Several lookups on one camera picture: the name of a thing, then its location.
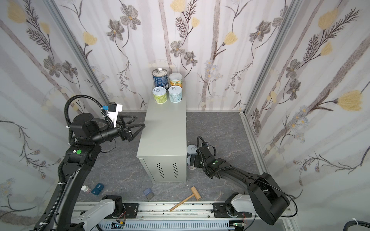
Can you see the teal labelled white can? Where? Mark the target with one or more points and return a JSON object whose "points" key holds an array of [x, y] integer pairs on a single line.
{"points": [[175, 94]]}

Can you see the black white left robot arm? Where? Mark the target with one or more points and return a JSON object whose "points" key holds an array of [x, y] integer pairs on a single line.
{"points": [[85, 135]]}

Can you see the small grey blue block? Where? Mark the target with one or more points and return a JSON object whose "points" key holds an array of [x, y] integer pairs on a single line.
{"points": [[148, 193]]}

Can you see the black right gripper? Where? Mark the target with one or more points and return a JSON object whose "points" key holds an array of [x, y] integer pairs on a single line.
{"points": [[198, 161]]}

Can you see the green labelled white can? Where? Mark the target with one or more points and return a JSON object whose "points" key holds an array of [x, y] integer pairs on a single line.
{"points": [[159, 95]]}

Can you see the pink labelled white can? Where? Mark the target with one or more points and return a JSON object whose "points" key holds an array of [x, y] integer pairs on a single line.
{"points": [[191, 162]]}

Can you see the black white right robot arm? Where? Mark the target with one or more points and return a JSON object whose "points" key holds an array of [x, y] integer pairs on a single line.
{"points": [[267, 198]]}

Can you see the aluminium rail base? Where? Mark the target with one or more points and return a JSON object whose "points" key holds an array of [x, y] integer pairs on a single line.
{"points": [[156, 216]]}

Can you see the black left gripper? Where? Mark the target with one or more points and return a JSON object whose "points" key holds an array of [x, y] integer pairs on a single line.
{"points": [[125, 133]]}

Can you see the blue toy car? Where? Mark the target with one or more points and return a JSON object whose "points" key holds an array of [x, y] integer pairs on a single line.
{"points": [[97, 189]]}

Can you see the orange can with plastic lid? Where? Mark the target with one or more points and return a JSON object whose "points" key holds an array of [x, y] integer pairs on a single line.
{"points": [[176, 79]]}

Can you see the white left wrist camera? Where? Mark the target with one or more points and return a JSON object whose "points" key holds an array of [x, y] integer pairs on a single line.
{"points": [[113, 109]]}

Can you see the wooden mallet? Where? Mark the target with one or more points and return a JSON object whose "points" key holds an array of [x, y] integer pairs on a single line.
{"points": [[194, 194]]}

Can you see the blue labelled tin can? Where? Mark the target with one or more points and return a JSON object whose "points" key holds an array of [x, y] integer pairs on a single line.
{"points": [[160, 78]]}

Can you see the small white bottle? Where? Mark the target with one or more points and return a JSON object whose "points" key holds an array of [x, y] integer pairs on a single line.
{"points": [[85, 189]]}

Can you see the grey metal cabinet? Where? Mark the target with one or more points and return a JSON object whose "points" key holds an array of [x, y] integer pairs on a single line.
{"points": [[163, 143]]}

